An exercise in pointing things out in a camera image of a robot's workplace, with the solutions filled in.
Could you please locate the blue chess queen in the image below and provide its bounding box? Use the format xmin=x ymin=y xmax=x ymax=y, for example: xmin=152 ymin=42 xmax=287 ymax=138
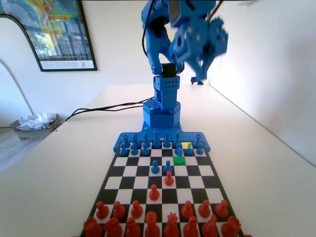
xmin=162 ymin=130 xmax=172 ymax=149

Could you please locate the blue chess king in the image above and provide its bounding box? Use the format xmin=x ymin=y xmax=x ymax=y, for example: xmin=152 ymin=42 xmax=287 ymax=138
xmin=152 ymin=128 xmax=161 ymax=149

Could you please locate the red chess pawn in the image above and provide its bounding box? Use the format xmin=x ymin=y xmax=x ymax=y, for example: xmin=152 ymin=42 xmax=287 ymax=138
xmin=130 ymin=199 xmax=144 ymax=219
xmin=95 ymin=200 xmax=110 ymax=220
xmin=112 ymin=201 xmax=126 ymax=220
xmin=214 ymin=199 xmax=229 ymax=218
xmin=181 ymin=200 xmax=195 ymax=219
xmin=198 ymin=199 xmax=211 ymax=218
xmin=164 ymin=170 xmax=175 ymax=187
xmin=149 ymin=184 xmax=160 ymax=201

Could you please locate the black and white chessboard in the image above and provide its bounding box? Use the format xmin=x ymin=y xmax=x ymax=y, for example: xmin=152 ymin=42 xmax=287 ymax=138
xmin=79 ymin=140 xmax=245 ymax=237

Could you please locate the red chess bishop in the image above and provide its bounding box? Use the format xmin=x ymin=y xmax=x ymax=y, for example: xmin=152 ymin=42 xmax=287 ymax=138
xmin=125 ymin=216 xmax=142 ymax=237
xmin=182 ymin=216 xmax=200 ymax=237

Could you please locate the red chess knight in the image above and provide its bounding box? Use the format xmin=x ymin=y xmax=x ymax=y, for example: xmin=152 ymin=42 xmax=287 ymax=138
xmin=103 ymin=217 xmax=123 ymax=237
xmin=201 ymin=214 xmax=219 ymax=237

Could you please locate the red chess queen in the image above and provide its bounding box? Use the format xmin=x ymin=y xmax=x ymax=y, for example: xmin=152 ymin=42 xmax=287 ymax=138
xmin=163 ymin=212 xmax=180 ymax=237

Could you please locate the red chess rook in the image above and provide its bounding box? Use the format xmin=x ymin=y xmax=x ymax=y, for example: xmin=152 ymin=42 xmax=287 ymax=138
xmin=83 ymin=216 xmax=104 ymax=237
xmin=221 ymin=216 xmax=242 ymax=237

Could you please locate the framed colourful poster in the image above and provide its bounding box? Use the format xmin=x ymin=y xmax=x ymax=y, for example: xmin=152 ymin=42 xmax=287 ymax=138
xmin=0 ymin=0 xmax=98 ymax=72

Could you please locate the white crumpled plastic wrap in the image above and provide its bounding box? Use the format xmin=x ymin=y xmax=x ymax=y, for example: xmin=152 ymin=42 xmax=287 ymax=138
xmin=16 ymin=112 xmax=56 ymax=131

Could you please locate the cardboard box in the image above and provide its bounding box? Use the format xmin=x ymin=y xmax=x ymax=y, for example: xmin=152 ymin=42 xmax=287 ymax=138
xmin=9 ymin=113 xmax=65 ymax=141

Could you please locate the black power cable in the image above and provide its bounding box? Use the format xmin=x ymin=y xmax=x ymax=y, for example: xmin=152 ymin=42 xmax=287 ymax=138
xmin=70 ymin=100 xmax=150 ymax=118
xmin=64 ymin=98 xmax=150 ymax=122

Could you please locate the blue arm base plate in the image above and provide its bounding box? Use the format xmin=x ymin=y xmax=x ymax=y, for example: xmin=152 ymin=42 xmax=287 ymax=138
xmin=113 ymin=127 xmax=212 ymax=153

